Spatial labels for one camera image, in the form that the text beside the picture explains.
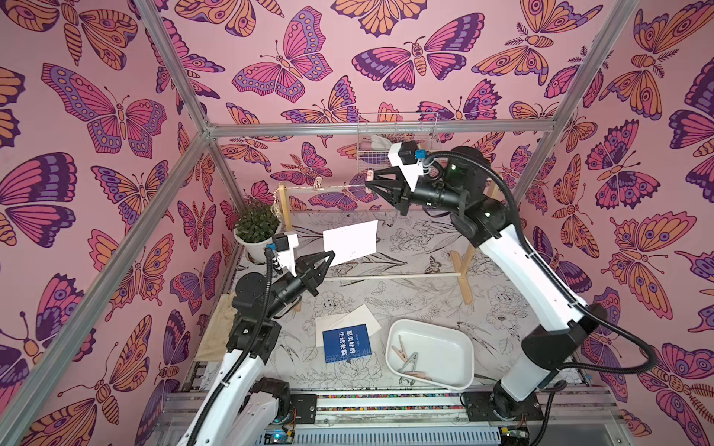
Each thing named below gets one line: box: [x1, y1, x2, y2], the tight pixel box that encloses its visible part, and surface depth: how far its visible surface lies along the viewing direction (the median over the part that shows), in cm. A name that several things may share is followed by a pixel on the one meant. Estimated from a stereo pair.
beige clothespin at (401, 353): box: [391, 344, 409, 364], surface depth 84 cm
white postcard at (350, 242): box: [322, 219, 379, 267], surface depth 65 cm
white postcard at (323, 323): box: [315, 313, 347, 347], surface depth 91 cm
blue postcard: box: [322, 323, 372, 364], surface depth 87 cm
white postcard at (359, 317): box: [332, 303, 383, 337], surface depth 92 cm
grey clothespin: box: [396, 351, 420, 373], surface depth 83 cm
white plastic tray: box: [384, 318, 476, 391], surface depth 83 cm
